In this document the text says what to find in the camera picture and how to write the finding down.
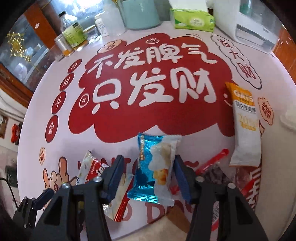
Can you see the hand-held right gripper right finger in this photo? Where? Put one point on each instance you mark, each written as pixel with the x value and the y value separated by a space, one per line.
pixel 182 183

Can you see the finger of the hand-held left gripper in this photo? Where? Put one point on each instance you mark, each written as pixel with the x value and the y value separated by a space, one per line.
pixel 23 212
pixel 44 196

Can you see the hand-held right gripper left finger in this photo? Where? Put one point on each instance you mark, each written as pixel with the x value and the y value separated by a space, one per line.
pixel 113 179

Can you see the red and white cream biscuit packet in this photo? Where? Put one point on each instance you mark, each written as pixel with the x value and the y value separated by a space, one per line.
pixel 91 166

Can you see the white snack packet clear window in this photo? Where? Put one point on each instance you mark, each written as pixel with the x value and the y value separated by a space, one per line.
pixel 163 162

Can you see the blue snack packet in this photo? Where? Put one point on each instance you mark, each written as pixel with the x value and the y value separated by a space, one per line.
pixel 144 171

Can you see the red packet with dark snack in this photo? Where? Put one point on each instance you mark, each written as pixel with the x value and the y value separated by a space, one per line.
pixel 216 171

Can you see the pink printed table mat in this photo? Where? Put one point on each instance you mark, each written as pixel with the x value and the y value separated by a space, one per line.
pixel 150 125

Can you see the red container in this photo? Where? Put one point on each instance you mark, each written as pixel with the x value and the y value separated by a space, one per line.
pixel 16 134

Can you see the orange and white oat bar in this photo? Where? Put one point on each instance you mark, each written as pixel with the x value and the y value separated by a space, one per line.
pixel 246 132

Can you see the silver metal can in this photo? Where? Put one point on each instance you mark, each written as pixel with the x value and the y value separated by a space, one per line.
pixel 63 45

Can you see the wooden framed glass door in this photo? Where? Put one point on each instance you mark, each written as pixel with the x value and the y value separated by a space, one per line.
pixel 25 53

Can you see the small glass jar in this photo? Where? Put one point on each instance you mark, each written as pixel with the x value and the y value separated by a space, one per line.
pixel 90 33

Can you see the glass bottle with green label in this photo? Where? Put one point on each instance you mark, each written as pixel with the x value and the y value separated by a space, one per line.
pixel 72 33

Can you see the white pill bottle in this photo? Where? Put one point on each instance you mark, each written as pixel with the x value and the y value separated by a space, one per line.
pixel 101 25

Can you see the translucent plastic bottle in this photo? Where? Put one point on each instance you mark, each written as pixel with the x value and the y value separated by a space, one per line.
pixel 113 19

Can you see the green tissue pack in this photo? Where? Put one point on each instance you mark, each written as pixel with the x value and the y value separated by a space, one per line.
pixel 193 22

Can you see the teal canister with brown lid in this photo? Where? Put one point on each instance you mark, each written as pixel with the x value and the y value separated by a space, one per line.
pixel 141 14

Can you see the white countertop appliance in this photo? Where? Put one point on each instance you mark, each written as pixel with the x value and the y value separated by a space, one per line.
pixel 252 25

